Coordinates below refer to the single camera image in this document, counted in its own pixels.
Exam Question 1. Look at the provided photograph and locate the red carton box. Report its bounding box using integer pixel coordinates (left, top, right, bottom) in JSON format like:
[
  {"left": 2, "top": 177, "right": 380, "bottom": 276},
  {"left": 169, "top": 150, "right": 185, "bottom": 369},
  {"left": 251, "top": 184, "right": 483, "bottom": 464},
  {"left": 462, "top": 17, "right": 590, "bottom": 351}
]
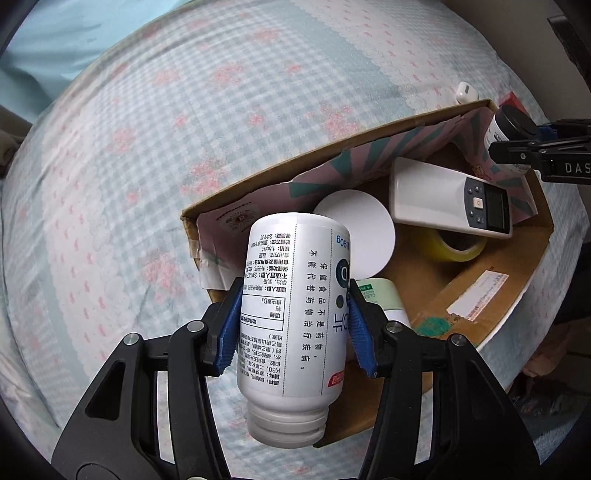
[{"left": 498, "top": 91, "right": 530, "bottom": 116}]

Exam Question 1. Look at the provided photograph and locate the green jar white lid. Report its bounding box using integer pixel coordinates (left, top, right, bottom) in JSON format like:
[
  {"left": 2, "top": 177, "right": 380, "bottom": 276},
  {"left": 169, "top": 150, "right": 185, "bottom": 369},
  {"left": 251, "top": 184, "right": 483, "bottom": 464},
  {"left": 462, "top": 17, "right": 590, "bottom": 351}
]
[{"left": 356, "top": 278, "right": 411, "bottom": 327}]

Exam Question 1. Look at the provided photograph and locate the white supplement bottle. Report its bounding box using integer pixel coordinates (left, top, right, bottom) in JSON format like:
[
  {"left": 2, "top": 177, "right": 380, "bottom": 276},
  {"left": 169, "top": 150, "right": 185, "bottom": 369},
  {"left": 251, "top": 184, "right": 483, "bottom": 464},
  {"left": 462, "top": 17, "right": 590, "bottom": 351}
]
[{"left": 238, "top": 212, "right": 351, "bottom": 449}]

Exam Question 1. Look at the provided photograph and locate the white earbuds case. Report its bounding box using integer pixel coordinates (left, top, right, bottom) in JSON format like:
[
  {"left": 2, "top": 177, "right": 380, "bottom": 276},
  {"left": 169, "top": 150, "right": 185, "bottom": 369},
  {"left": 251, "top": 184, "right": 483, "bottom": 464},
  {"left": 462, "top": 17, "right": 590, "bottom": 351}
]
[{"left": 455, "top": 81, "right": 480, "bottom": 105}]

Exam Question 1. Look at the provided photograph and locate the white remote control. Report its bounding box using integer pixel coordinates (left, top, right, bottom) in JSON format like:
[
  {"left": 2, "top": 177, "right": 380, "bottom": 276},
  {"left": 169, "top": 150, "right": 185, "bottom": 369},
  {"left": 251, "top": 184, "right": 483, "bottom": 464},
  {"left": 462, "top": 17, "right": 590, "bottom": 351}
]
[{"left": 389, "top": 157, "right": 513, "bottom": 239}]

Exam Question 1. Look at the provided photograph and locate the yellow tape roll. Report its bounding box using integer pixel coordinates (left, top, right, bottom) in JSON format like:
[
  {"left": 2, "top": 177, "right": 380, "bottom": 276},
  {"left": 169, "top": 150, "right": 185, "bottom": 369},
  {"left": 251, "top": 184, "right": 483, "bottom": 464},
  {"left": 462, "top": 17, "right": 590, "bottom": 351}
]
[{"left": 415, "top": 228, "right": 487, "bottom": 263}]

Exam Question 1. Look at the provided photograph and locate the open cardboard box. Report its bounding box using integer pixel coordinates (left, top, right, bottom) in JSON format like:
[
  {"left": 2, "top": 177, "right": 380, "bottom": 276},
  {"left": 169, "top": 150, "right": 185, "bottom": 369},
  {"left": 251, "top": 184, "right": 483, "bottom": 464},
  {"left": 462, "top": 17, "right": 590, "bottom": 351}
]
[{"left": 182, "top": 103, "right": 553, "bottom": 446}]

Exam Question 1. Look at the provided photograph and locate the patterned bed sheet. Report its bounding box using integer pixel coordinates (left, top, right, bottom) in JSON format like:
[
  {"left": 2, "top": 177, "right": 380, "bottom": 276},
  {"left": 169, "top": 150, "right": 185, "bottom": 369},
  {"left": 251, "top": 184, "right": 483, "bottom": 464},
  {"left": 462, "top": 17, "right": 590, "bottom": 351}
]
[{"left": 1, "top": 1, "right": 589, "bottom": 460}]

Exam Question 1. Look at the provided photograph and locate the light blue hanging cloth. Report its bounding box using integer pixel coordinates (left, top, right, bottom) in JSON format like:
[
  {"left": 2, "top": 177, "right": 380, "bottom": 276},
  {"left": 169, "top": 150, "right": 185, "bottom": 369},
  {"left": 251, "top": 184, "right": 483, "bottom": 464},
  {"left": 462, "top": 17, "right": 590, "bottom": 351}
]
[{"left": 1, "top": 0, "right": 183, "bottom": 123}]

